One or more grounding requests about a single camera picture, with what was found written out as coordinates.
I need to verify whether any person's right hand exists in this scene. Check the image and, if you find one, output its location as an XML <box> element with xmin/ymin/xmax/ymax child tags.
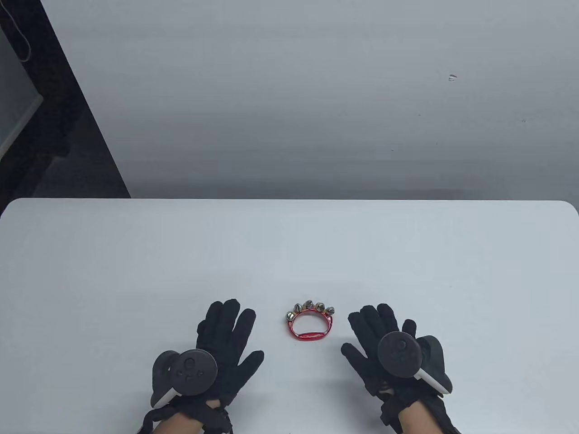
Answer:
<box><xmin>341</xmin><ymin>303</ymin><xmax>449</xmax><ymax>404</ymax></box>

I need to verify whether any person's left hand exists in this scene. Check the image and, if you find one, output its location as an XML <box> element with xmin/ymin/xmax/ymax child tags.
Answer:
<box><xmin>195</xmin><ymin>298</ymin><xmax>265</xmax><ymax>408</ymax></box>

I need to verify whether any red handbell with metal bells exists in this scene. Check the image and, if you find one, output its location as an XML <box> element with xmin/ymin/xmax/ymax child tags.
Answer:
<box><xmin>285</xmin><ymin>301</ymin><xmax>336</xmax><ymax>343</ymax></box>

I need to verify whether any person's left forearm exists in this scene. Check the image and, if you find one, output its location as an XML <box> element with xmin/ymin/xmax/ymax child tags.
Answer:
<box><xmin>153</xmin><ymin>412</ymin><xmax>205</xmax><ymax>434</ymax></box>

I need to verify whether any person's right forearm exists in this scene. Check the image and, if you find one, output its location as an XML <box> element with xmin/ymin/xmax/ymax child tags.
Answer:
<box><xmin>397</xmin><ymin>404</ymin><xmax>436</xmax><ymax>434</ymax></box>

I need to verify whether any black and white right controller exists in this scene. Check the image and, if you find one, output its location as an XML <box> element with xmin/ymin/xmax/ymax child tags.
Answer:
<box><xmin>377</xmin><ymin>331</ymin><xmax>453</xmax><ymax>395</ymax></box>

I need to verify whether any black and white controller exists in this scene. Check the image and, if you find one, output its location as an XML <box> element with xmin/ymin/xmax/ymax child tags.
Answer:
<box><xmin>377</xmin><ymin>331</ymin><xmax>453</xmax><ymax>395</ymax></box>
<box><xmin>151</xmin><ymin>349</ymin><xmax>218</xmax><ymax>409</ymax></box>

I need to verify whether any black and white left controller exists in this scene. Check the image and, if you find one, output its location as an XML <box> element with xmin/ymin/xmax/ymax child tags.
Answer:
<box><xmin>151</xmin><ymin>349</ymin><xmax>218</xmax><ymax>409</ymax></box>

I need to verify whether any black right wrist strap mount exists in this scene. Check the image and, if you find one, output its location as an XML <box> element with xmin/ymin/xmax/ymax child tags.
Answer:
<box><xmin>379</xmin><ymin>392</ymin><xmax>463</xmax><ymax>434</ymax></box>

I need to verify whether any thin white cable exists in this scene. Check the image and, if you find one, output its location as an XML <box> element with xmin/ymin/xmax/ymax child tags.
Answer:
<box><xmin>0</xmin><ymin>0</ymin><xmax>31</xmax><ymax>62</ymax></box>

